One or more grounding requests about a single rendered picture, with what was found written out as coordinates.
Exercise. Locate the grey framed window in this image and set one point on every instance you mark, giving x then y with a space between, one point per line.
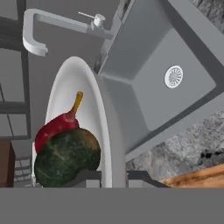
14 87

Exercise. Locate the wooden cutting board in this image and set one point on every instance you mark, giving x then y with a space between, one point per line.
198 178

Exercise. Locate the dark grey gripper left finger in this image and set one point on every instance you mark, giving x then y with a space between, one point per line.
89 178

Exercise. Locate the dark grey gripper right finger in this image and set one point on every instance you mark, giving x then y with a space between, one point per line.
139 179

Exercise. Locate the grey tap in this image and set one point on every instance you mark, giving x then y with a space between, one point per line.
58 24

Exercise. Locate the white bowl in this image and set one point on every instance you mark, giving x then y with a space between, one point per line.
96 110

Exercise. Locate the dark green squash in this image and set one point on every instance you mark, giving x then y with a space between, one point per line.
66 157

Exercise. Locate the red pear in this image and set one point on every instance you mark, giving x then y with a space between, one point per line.
58 125

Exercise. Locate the grey sink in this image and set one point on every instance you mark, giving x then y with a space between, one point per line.
163 75

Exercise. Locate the brown wooden cabinet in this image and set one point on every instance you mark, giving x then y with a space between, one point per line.
6 163

